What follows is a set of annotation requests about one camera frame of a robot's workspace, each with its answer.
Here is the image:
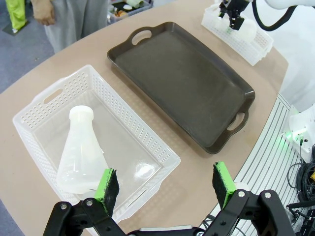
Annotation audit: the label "person's right hand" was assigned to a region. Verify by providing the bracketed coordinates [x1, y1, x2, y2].
[32, 0, 57, 26]

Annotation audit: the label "dark brown serving tray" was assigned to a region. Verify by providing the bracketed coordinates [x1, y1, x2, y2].
[106, 21, 256, 155]

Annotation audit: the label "person's grey trousers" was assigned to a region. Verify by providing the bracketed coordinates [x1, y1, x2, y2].
[43, 0, 110, 54]

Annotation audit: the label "black cable bundle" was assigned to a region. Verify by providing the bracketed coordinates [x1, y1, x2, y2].
[286, 144, 315, 236]

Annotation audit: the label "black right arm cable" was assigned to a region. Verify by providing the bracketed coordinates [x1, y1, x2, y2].
[251, 0, 300, 32]

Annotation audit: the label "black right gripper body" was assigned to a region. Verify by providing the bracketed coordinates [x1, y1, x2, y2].
[220, 0, 248, 18]

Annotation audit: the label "lime green garment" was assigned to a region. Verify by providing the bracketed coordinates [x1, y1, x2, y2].
[6, 0, 28, 30]

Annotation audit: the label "white perforated plastic basket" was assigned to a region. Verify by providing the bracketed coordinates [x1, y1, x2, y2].
[201, 1, 274, 66]
[12, 64, 182, 221]

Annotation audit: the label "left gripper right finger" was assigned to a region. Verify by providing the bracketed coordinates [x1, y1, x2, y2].
[203, 161, 296, 236]

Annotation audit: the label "aluminium profile mounting platform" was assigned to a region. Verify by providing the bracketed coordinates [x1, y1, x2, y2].
[204, 92, 315, 236]

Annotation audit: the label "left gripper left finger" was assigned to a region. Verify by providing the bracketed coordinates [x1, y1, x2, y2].
[43, 168, 138, 236]

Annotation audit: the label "translucent white conical flask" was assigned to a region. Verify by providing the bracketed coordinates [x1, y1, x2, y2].
[214, 17, 258, 42]
[56, 105, 112, 197]

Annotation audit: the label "cluttered grey storage bin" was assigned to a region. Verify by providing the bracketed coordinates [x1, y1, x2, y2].
[108, 0, 154, 18]

